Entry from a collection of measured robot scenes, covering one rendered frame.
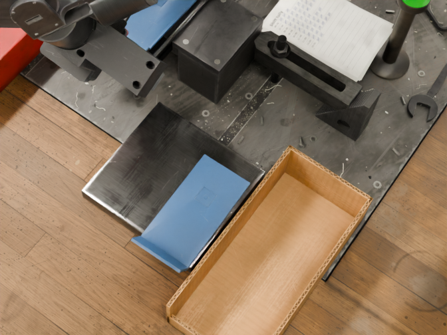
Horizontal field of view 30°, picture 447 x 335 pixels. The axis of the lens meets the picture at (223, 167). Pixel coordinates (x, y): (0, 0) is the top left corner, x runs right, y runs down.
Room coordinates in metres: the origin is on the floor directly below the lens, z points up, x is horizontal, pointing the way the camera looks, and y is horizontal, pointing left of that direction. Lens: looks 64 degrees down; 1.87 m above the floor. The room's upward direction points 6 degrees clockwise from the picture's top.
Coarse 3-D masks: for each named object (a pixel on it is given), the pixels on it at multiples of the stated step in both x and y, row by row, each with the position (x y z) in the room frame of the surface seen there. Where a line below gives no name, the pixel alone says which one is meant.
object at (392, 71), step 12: (408, 12) 0.64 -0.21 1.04; (420, 12) 0.64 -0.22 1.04; (396, 24) 0.65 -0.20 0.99; (408, 24) 0.65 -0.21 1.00; (396, 36) 0.65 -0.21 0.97; (384, 48) 0.67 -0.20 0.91; (396, 48) 0.65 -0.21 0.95; (372, 60) 0.65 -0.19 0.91; (384, 60) 0.65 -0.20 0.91; (396, 60) 0.65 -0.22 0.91; (408, 60) 0.66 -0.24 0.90; (372, 72) 0.63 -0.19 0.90; (384, 72) 0.63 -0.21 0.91; (396, 72) 0.64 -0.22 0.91
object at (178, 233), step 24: (216, 168) 0.45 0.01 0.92; (192, 192) 0.42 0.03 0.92; (216, 192) 0.42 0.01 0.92; (240, 192) 0.42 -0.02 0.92; (168, 216) 0.38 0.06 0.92; (192, 216) 0.38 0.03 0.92; (216, 216) 0.39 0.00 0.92; (144, 240) 0.34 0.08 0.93; (168, 240) 0.35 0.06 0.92; (192, 240) 0.35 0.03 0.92; (168, 264) 0.31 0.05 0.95
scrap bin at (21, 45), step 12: (0, 36) 0.62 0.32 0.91; (12, 36) 0.63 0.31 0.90; (24, 36) 0.59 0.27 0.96; (0, 48) 0.61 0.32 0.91; (12, 48) 0.57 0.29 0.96; (24, 48) 0.59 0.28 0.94; (36, 48) 0.60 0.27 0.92; (0, 60) 0.55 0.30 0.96; (12, 60) 0.57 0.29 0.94; (24, 60) 0.58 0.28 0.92; (0, 72) 0.55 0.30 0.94; (12, 72) 0.56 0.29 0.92; (0, 84) 0.54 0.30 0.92
